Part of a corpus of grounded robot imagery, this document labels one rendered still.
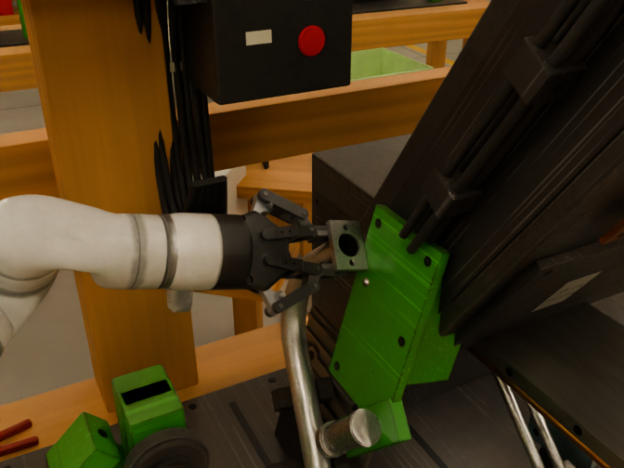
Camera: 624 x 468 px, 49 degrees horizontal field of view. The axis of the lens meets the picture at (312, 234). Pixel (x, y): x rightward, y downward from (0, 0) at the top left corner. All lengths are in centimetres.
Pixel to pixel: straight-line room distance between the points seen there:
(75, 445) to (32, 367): 202
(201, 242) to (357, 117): 53
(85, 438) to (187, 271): 17
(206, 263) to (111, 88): 29
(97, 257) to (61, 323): 227
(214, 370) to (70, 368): 155
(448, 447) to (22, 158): 67
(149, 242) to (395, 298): 25
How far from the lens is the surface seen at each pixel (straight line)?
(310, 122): 106
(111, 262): 61
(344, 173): 88
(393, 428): 71
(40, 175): 97
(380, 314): 72
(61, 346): 274
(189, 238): 63
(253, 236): 69
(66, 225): 60
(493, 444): 100
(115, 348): 101
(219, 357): 114
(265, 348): 115
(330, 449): 77
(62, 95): 84
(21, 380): 264
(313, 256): 76
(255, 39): 78
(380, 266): 71
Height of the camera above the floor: 159
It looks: 29 degrees down
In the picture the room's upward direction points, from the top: straight up
